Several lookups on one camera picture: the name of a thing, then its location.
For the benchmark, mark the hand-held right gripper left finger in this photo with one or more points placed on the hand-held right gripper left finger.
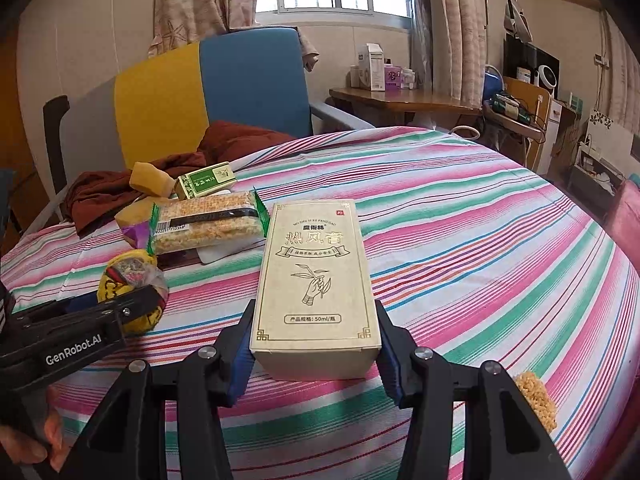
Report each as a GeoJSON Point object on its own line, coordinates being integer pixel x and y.
{"type": "Point", "coordinates": [242, 360]}

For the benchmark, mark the white flower-print box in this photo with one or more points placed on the white flower-print box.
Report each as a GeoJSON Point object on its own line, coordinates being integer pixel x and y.
{"type": "Point", "coordinates": [610, 130]}

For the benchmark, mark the white round fan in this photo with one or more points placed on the white round fan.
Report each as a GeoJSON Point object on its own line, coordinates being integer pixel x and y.
{"type": "Point", "coordinates": [546, 75]}

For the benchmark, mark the wooden desk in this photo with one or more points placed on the wooden desk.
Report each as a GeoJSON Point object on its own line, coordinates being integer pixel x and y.
{"type": "Point", "coordinates": [400, 102]}

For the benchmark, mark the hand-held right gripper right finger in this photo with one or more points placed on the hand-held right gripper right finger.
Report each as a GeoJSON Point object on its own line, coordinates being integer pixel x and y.
{"type": "Point", "coordinates": [392, 365]}

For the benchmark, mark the striped pink green sheet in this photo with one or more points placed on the striped pink green sheet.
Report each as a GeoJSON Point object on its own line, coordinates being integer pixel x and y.
{"type": "Point", "coordinates": [450, 240]}

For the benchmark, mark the grey yellow blue chair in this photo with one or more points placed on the grey yellow blue chair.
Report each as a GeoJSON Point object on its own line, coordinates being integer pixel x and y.
{"type": "Point", "coordinates": [250, 80]}

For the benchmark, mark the tall beige box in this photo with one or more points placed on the tall beige box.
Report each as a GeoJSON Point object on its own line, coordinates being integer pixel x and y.
{"type": "Point", "coordinates": [317, 280]}

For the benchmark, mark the small green box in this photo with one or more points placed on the small green box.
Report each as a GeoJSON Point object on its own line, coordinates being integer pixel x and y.
{"type": "Point", "coordinates": [205, 181]}

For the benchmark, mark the wall socket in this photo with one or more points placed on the wall socket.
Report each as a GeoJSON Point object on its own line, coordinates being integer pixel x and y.
{"type": "Point", "coordinates": [602, 60]}

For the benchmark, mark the white cabinet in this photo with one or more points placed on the white cabinet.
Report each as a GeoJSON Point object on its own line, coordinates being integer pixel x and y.
{"type": "Point", "coordinates": [557, 135]}

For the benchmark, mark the purple snack packet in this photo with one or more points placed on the purple snack packet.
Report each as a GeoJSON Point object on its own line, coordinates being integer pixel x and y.
{"type": "Point", "coordinates": [136, 236]}

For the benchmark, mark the yellow snack bag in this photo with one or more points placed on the yellow snack bag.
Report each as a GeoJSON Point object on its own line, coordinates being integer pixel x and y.
{"type": "Point", "coordinates": [127, 272]}

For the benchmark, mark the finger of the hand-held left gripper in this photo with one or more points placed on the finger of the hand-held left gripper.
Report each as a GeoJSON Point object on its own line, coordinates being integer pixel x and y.
{"type": "Point", "coordinates": [142, 305]}
{"type": "Point", "coordinates": [82, 302]}

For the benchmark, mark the person's left hand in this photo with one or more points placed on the person's left hand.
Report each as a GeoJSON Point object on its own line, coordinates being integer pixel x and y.
{"type": "Point", "coordinates": [45, 430]}

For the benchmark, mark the yellow sponge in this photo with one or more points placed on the yellow sponge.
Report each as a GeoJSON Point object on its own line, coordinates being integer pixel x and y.
{"type": "Point", "coordinates": [135, 215]}
{"type": "Point", "coordinates": [152, 177]}

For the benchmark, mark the brown jacket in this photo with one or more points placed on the brown jacket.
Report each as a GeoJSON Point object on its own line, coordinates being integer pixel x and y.
{"type": "Point", "coordinates": [220, 142]}

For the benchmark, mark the white carton box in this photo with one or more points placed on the white carton box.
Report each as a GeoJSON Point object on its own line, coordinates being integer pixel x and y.
{"type": "Point", "coordinates": [371, 67]}

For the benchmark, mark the small purple box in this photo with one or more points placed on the small purple box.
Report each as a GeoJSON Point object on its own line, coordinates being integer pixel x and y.
{"type": "Point", "coordinates": [393, 77]}

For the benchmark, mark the black rolled mat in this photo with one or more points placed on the black rolled mat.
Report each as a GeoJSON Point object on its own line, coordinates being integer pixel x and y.
{"type": "Point", "coordinates": [55, 140]}

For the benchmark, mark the black monitor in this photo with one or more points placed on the black monitor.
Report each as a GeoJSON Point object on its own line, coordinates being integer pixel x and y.
{"type": "Point", "coordinates": [520, 57]}

